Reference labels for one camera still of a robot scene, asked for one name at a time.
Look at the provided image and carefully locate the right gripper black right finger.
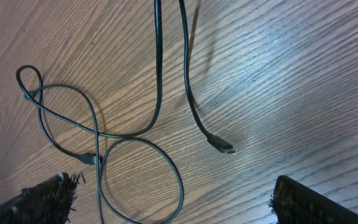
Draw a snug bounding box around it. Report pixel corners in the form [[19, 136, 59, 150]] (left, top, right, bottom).
[[269, 175, 358, 224]]

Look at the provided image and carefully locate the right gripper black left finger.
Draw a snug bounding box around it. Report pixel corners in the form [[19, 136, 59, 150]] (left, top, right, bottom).
[[0, 172, 81, 224]]

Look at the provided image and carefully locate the black USB cable bundle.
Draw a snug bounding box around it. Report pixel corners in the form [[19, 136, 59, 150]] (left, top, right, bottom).
[[23, 83, 185, 224]]

